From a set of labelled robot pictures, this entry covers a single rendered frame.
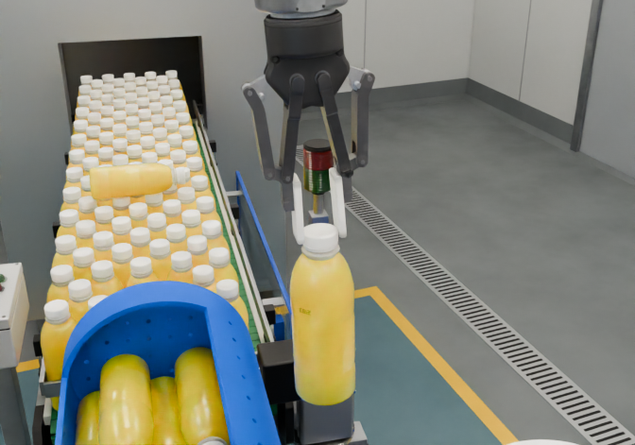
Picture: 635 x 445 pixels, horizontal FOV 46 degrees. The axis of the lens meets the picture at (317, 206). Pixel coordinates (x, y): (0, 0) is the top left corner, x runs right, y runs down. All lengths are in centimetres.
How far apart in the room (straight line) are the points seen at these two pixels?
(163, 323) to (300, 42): 59
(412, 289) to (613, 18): 230
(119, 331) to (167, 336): 7
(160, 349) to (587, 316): 254
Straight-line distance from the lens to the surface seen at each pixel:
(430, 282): 356
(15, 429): 161
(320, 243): 79
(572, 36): 536
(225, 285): 136
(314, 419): 152
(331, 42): 72
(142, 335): 118
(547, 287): 364
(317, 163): 155
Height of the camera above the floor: 180
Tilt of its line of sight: 25 degrees down
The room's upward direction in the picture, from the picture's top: straight up
